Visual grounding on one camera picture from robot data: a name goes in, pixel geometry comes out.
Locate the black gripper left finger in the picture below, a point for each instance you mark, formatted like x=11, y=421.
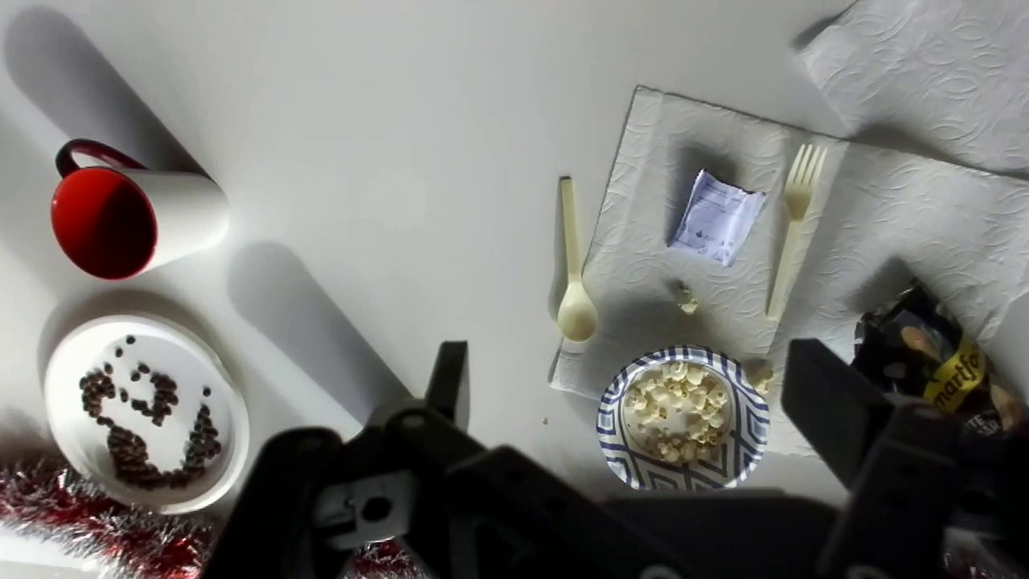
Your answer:
x=448, y=373

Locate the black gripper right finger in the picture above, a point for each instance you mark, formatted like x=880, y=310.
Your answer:
x=829, y=407

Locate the cream plastic spoon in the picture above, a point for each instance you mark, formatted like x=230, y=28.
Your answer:
x=576, y=313

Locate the black yellow snack wrapper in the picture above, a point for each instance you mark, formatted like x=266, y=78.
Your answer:
x=942, y=359

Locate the pale snack pieces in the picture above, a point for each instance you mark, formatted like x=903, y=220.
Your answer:
x=677, y=407

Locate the blue patterned small bowl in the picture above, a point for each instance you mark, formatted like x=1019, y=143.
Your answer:
x=616, y=430

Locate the small pale crumb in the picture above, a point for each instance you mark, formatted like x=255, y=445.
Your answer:
x=682, y=298

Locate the cream plastic fork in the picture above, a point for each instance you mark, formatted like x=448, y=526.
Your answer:
x=799, y=195

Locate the white blue sachet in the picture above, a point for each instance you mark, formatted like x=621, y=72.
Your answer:
x=716, y=220

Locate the flat white paper towel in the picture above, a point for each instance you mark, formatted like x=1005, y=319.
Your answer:
x=644, y=203

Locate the white mug red inside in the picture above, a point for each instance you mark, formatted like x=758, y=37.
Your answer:
x=176, y=212

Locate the coffee beans heap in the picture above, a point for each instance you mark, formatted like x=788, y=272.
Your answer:
x=132, y=452

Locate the crumpled white paper towel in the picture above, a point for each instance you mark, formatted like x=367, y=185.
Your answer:
x=934, y=74

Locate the white round plate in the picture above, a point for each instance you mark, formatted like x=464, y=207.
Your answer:
x=70, y=430

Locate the red tinsel garland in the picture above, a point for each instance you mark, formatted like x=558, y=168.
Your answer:
x=85, y=523

